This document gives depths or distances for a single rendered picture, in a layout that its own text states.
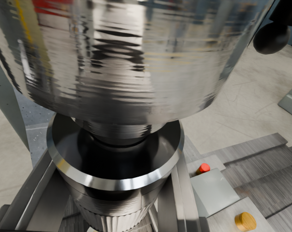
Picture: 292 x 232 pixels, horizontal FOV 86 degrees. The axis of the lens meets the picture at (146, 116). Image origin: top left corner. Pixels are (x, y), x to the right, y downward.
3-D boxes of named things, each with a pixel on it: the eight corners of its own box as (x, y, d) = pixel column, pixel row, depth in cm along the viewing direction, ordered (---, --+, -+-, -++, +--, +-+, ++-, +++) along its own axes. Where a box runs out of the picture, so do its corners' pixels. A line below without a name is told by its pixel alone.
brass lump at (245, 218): (252, 228, 24) (259, 225, 22) (242, 234, 23) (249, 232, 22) (241, 212, 25) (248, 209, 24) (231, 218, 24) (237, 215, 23)
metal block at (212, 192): (221, 210, 27) (240, 198, 23) (193, 224, 25) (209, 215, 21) (203, 182, 31) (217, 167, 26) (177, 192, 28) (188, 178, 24)
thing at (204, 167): (206, 176, 29) (212, 170, 27) (199, 179, 28) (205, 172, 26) (201, 168, 30) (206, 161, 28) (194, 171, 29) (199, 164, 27)
